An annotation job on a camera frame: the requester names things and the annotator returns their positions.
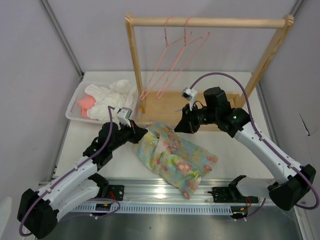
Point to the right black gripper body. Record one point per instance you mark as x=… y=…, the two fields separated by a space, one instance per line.
x=196 y=117

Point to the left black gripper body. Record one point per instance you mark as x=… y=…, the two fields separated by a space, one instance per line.
x=125 y=134

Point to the floral pastel skirt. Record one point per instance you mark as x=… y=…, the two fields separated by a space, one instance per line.
x=188 y=184

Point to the blue wire hanger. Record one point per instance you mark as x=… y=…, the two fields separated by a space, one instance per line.
x=142 y=120

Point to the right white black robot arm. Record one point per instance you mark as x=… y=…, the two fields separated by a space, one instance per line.
x=291 y=181

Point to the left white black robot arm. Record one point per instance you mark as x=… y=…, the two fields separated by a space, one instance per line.
x=40 y=210

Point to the wooden hanger rack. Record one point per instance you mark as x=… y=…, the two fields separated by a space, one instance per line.
x=159 y=104

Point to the white crumpled garment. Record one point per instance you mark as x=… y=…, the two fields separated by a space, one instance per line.
x=119 y=94

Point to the pink garment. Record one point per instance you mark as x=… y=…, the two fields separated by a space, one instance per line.
x=86 y=103

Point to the white plastic basket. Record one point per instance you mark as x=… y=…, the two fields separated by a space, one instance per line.
x=73 y=111

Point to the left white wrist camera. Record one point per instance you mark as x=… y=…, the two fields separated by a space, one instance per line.
x=123 y=115

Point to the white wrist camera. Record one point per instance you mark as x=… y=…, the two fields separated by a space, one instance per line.
x=123 y=115
x=191 y=95

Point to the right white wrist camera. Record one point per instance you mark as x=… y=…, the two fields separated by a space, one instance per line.
x=191 y=95

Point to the left pink wire hanger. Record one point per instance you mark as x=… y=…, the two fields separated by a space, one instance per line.
x=162 y=55

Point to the aluminium mounting rail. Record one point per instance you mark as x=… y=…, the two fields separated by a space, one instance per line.
x=142 y=191

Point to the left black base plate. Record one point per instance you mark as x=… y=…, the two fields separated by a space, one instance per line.
x=115 y=192

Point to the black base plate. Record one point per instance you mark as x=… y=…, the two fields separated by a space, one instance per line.
x=115 y=192
x=223 y=194

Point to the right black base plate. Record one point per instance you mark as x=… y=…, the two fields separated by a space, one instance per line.
x=223 y=194

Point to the white slotted cable duct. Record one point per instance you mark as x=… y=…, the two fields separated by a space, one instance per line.
x=134 y=208

